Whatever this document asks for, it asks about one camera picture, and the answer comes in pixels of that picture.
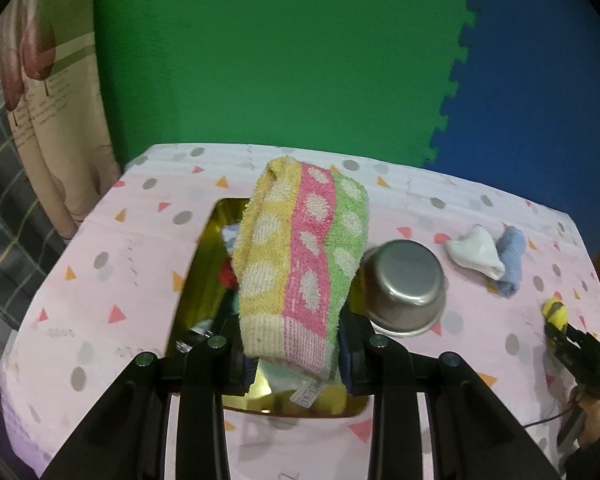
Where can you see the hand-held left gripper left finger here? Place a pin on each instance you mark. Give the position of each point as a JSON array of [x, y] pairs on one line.
[[249, 377]]

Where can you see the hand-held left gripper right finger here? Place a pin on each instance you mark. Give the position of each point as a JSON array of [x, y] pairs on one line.
[[347, 370]]

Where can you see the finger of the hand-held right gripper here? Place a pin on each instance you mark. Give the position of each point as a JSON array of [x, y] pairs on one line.
[[577, 335], [555, 342]]

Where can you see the mint green cloth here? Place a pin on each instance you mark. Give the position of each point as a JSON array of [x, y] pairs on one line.
[[275, 377]]

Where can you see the yellow plush toy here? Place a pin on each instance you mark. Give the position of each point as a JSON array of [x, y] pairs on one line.
[[554, 310]]

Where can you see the gold tray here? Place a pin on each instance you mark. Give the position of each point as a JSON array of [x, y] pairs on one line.
[[205, 285]]

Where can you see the yellow pink green dotted towel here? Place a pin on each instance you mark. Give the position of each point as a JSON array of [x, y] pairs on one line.
[[300, 260]]

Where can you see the white towel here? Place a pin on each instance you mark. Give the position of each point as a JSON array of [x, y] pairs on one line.
[[230, 236]]

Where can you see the person's right hand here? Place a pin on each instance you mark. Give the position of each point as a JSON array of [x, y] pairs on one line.
[[594, 420]]

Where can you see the blue cloth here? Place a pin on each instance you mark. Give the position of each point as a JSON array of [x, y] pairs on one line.
[[512, 260]]

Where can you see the steel bowl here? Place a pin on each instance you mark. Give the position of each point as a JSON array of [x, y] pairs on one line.
[[405, 285]]

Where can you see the red cloth item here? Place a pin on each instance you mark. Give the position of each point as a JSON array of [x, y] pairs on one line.
[[227, 275]]

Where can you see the small white cloth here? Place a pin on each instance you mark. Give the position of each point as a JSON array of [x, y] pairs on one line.
[[472, 247]]

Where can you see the pink printed tablecloth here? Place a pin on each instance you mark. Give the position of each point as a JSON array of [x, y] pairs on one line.
[[130, 260]]

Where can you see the blue foam mat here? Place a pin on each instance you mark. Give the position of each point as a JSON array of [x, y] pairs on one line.
[[530, 110]]

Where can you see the grey plaid blanket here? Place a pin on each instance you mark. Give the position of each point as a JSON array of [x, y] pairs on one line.
[[5, 210]]

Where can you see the beige printed curtain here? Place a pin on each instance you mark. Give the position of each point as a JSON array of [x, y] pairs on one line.
[[65, 135]]

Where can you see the green foam mat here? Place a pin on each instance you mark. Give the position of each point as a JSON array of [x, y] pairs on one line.
[[280, 60]]

